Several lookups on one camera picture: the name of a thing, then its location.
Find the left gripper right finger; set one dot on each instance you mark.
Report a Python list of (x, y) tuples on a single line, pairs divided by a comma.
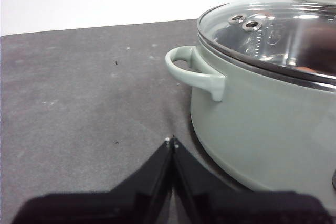
[(249, 208)]

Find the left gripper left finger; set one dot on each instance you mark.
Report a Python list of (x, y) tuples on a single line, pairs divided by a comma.
[(105, 208)]

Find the brown egg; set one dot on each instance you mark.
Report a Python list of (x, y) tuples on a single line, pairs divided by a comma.
[(305, 69)]

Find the glass lid with green knob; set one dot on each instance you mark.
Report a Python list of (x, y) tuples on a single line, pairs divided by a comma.
[(288, 24)]

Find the pale green electric pot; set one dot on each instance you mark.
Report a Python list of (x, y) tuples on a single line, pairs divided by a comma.
[(262, 129)]

